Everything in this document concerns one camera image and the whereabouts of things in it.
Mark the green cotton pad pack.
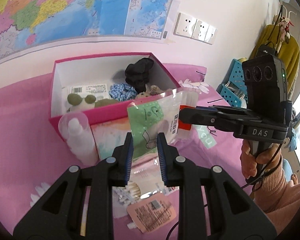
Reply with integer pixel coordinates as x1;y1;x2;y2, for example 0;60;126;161
127;87;200;160

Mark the pink refill pouch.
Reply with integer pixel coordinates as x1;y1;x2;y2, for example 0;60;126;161
127;193;177;233

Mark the black cloth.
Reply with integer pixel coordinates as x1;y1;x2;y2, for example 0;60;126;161
125;57;154;94

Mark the blue gingham scrunchie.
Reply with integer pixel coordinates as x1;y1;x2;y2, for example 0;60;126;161
109;82;137;102

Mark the white wet wipes pack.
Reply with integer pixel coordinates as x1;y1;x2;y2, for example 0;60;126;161
64;83;110;100

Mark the green frog plush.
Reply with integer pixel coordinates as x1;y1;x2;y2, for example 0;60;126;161
66;93;120;113

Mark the cotton swab pack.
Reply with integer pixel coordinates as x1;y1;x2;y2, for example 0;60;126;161
112;157;179;218

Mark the right forearm pink sleeve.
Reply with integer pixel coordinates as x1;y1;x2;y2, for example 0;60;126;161
254;161;300;234

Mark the person's right hand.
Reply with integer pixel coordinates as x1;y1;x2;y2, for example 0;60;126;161
240;140;281;179

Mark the blue plastic rack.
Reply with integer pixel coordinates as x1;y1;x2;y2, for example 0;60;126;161
217;59;248;108

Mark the pink printed bedsheet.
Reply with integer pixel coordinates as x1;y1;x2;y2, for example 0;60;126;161
0;74;245;232

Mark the black handbag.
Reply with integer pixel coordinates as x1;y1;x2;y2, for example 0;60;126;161
255;41;278;57

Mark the pastel tissue pack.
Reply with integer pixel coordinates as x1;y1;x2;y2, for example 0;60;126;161
91;118;131;160

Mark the white pump bottle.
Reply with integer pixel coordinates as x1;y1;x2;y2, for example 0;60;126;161
58;112;98;166

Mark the mustard yellow coat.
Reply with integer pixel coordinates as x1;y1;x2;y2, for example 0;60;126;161
249;24;300;92

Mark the pink storage box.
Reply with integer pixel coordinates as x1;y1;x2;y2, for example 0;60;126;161
49;52;180;131

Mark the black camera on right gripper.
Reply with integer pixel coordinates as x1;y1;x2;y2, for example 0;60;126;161
242;54;292;126

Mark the black cable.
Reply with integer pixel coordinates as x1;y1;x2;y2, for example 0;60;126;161
239;139;283;201

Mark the white wall socket panel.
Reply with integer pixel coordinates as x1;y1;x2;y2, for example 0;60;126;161
174;12;218;45

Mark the colourful wall map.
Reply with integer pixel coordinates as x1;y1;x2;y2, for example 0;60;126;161
0;0;173;59

